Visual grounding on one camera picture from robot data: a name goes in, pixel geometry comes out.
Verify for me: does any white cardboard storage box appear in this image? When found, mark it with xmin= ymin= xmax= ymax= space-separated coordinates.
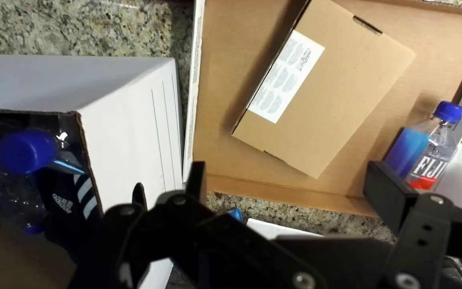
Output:
xmin=0 ymin=53 xmax=186 ymax=289

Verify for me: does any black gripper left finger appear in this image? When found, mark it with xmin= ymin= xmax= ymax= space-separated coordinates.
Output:
xmin=67 ymin=159 xmax=317 ymax=289

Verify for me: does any blue and white carton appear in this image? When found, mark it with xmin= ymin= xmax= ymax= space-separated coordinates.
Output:
xmin=227 ymin=207 xmax=324 ymax=242

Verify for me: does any small brown cardboard box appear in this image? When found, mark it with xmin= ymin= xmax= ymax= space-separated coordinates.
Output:
xmin=229 ymin=0 xmax=417 ymax=180

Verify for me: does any flat brown cardboard tray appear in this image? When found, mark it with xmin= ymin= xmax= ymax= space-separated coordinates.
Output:
xmin=181 ymin=0 xmax=462 ymax=218

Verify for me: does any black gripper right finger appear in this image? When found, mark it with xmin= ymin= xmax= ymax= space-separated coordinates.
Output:
xmin=362 ymin=159 xmax=462 ymax=289

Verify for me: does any Fiji water bottle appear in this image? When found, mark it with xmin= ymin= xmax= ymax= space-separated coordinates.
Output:
xmin=381 ymin=99 xmax=462 ymax=194

